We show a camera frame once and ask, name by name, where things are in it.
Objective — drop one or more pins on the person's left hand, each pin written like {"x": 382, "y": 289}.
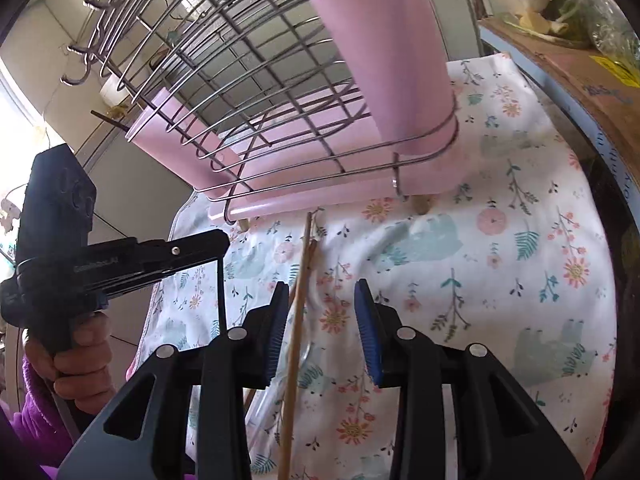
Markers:
{"x": 85, "y": 360}

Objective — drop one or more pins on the small wooden block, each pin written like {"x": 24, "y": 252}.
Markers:
{"x": 422, "y": 205}
{"x": 243, "y": 225}

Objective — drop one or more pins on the flattened cardboard box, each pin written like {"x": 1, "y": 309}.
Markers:
{"x": 590, "y": 85}

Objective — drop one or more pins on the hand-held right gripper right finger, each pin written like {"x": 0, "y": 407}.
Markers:
{"x": 367, "y": 335}

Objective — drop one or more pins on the person's left forearm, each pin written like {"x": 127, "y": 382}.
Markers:
{"x": 27, "y": 435}

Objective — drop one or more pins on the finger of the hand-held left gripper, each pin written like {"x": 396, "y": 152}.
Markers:
{"x": 221, "y": 300}

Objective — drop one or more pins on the pale yellow vegetable piece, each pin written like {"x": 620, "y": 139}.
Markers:
{"x": 535, "y": 22}

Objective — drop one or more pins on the dark chopstick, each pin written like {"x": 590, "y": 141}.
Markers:
{"x": 107, "y": 117}

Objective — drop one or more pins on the floral printed cloth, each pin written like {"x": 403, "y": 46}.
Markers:
{"x": 500, "y": 285}

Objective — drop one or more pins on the pink plastic utensil cup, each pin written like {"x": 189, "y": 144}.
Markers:
{"x": 165, "y": 135}
{"x": 390, "y": 60}

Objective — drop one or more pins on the pink plastic drip tray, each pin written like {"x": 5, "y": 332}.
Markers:
{"x": 310, "y": 200}

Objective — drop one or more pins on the bagged green vegetables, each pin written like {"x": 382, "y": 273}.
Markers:
{"x": 605, "y": 15}

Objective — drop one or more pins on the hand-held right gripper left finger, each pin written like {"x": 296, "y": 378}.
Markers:
{"x": 277, "y": 335}

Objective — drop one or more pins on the light wooden chopstick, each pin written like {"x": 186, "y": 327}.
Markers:
{"x": 295, "y": 350}
{"x": 307, "y": 260}

